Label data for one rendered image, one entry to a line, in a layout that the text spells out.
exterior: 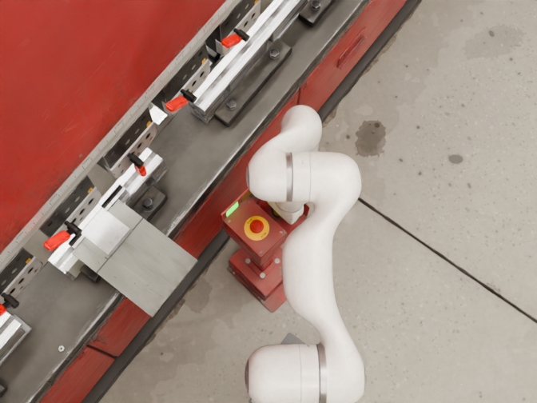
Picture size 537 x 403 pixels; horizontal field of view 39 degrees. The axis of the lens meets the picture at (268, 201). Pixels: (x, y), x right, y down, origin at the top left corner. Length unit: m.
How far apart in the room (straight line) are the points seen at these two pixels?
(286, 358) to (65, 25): 0.71
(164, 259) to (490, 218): 1.58
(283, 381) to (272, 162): 0.42
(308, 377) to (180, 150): 0.90
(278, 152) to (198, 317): 1.49
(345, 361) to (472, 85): 2.03
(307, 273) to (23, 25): 0.68
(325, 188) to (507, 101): 1.93
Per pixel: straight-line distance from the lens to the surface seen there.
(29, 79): 1.23
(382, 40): 3.24
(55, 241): 1.64
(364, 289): 2.93
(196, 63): 1.76
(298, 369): 1.44
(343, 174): 1.46
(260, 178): 1.45
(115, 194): 1.98
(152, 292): 1.90
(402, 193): 3.04
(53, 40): 1.22
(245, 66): 2.14
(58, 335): 2.05
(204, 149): 2.12
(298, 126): 1.54
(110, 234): 1.94
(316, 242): 1.44
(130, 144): 1.72
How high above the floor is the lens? 2.86
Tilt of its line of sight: 74 degrees down
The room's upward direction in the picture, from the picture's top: 5 degrees clockwise
